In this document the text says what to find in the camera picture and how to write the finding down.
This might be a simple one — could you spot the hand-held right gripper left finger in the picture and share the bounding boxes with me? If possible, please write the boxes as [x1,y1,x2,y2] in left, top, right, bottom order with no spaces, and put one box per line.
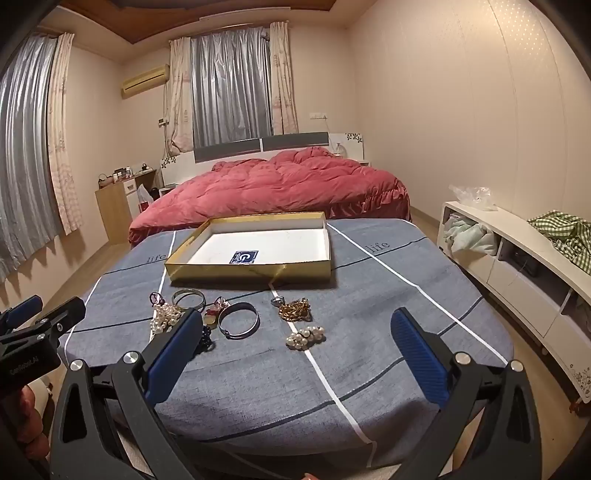
[48,308,204,480]

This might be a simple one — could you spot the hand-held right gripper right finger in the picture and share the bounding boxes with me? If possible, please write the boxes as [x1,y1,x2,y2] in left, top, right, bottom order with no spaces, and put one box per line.
[390,307,542,480]

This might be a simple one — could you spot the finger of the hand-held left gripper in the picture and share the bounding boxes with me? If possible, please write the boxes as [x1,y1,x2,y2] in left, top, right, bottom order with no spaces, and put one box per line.
[0,296,87,352]
[0,295,44,331]

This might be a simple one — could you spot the person's left hand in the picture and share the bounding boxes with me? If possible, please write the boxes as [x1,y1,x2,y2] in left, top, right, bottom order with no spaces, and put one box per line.
[17,383,51,463]

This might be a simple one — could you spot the silver bangle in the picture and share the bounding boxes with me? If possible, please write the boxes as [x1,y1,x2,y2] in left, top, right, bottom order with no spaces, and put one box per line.
[171,288,206,311]

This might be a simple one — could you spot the red charm pendant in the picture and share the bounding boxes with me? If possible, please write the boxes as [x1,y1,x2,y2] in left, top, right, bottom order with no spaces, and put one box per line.
[204,298,230,329]

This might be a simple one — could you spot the dark metal bangle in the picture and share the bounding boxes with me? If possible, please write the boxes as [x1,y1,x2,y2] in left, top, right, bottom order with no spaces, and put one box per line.
[216,302,260,340]

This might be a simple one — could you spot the wooden desk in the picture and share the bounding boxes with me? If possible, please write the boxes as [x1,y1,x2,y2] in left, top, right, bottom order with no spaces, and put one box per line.
[95,168,158,244]

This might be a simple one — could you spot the white low cabinet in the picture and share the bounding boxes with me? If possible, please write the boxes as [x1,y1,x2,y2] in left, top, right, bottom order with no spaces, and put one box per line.
[440,200,591,398]

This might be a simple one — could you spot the light green clothes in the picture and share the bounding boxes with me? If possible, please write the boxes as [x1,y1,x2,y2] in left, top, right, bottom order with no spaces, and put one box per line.
[444,217,498,257]

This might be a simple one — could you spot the gold cardboard box lid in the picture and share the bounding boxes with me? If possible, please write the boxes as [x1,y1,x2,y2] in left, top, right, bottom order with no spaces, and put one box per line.
[165,211,332,285]

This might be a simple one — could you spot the black device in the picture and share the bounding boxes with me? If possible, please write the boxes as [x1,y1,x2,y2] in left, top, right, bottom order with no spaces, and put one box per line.
[507,250,542,278]

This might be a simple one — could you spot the large silver curtain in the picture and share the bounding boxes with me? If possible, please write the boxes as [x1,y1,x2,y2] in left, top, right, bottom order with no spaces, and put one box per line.
[0,34,64,283]

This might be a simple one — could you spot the clear plastic bag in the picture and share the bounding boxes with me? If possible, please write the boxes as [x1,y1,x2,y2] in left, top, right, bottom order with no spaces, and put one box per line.
[448,184,498,212]

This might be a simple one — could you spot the floral cream curtain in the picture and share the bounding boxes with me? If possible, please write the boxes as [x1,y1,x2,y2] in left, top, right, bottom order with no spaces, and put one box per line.
[168,36,195,158]
[269,21,300,136]
[45,31,85,236]

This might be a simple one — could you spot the green checked cloth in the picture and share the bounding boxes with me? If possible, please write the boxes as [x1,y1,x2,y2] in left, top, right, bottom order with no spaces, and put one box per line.
[527,210,591,278]

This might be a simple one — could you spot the white bed headboard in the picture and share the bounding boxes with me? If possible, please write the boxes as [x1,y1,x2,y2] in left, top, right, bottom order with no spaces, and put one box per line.
[159,131,371,186]

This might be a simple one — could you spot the red quilt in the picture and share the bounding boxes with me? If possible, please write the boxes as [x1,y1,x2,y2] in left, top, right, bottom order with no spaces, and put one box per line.
[128,146,412,246]

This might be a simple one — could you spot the silver window curtain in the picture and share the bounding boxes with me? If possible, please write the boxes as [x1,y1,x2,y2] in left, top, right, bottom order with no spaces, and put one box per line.
[189,28,273,147]

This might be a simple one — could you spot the pearl necklace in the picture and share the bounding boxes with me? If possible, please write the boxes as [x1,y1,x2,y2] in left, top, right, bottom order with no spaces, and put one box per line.
[149,305,186,337]

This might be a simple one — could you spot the dark bead bracelet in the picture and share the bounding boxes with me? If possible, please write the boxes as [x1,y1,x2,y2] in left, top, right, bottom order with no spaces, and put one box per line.
[194,325,216,354]

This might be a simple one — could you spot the white pearl bracelet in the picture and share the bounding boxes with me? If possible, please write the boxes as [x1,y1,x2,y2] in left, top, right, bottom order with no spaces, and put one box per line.
[284,324,327,352]

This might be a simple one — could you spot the gold chain bracelet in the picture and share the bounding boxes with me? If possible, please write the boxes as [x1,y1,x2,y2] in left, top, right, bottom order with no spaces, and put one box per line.
[278,298,313,323]

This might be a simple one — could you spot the wall air conditioner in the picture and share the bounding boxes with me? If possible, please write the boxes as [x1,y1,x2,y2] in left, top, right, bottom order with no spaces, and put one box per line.
[120,64,171,99]

